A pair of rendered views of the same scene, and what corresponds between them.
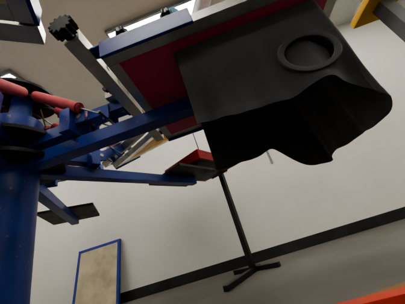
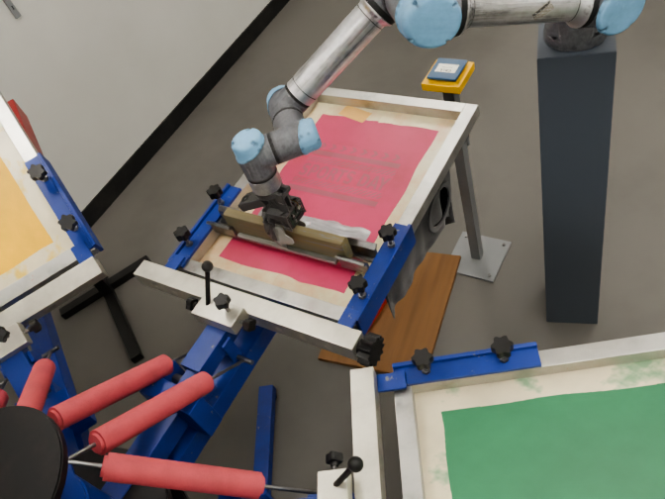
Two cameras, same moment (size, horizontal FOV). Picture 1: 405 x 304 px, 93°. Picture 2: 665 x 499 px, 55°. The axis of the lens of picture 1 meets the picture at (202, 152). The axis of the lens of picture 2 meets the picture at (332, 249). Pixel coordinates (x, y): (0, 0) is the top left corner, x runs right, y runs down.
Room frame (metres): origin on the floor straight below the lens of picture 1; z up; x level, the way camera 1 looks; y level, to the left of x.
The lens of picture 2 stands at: (-0.21, 0.83, 2.20)
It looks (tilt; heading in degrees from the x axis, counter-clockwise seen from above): 47 degrees down; 313
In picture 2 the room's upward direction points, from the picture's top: 23 degrees counter-clockwise
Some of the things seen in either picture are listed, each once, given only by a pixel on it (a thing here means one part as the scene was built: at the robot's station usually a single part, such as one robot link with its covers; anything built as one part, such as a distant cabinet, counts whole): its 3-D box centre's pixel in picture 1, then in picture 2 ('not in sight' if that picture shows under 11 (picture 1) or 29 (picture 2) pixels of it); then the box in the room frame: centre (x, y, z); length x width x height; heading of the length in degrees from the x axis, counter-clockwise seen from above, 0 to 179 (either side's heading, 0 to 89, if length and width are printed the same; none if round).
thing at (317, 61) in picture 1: (260, 73); (409, 232); (0.47, -0.24, 0.77); 0.46 x 0.09 x 0.36; 86
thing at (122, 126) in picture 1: (137, 125); (260, 327); (0.68, 0.23, 0.89); 1.24 x 0.06 x 0.06; 86
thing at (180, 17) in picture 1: (147, 38); (379, 276); (0.39, 0.06, 0.97); 0.30 x 0.05 x 0.07; 86
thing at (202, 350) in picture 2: (108, 112); (214, 343); (0.69, 0.36, 1.02); 0.17 x 0.06 x 0.05; 86
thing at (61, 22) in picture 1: (67, 32); (365, 348); (0.33, 0.27, 1.02); 0.07 x 0.06 x 0.07; 86
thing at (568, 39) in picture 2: not in sight; (576, 15); (0.08, -0.61, 1.25); 0.15 x 0.15 x 0.10
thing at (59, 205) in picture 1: (57, 205); not in sight; (1.33, 1.15, 0.91); 1.34 x 0.41 x 0.08; 26
